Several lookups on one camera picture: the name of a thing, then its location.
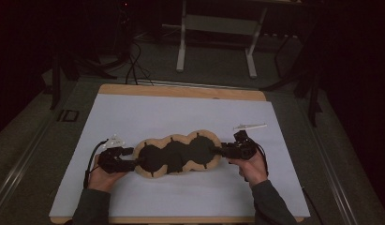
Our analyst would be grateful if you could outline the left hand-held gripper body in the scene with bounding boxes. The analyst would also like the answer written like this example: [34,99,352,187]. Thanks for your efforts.
[96,133,132,174]

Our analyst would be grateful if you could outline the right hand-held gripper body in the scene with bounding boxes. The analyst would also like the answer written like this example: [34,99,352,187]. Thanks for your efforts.
[229,123,268,161]

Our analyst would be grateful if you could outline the wooden three-lobed tray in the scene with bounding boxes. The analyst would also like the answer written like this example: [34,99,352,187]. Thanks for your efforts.
[131,128,223,180]

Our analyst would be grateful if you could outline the person's left hand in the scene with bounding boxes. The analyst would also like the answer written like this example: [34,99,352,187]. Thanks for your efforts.
[86,154,130,193]

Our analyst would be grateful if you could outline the person's right hand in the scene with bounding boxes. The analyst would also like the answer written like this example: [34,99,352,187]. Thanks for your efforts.
[227,149,270,188]

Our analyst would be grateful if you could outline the white table mat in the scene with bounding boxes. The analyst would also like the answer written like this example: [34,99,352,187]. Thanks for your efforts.
[49,93,311,219]

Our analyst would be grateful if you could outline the black rectangular floor plate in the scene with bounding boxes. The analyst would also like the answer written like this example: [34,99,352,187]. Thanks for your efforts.
[56,109,81,123]

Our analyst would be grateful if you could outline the black metal stand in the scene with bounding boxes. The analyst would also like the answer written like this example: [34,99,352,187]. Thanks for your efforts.
[259,29,325,128]
[49,46,118,111]

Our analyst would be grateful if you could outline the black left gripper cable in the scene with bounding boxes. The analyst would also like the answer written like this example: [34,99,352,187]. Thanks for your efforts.
[82,139,110,189]

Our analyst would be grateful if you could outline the black floor cables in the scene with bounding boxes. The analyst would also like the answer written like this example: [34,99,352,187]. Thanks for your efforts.
[124,39,155,87]

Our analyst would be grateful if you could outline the metal floor rail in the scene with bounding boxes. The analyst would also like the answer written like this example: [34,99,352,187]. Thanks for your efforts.
[297,98,361,225]
[0,106,62,214]

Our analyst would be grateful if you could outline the white metal table frame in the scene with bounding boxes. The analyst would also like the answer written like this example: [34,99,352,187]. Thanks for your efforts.
[175,0,270,80]

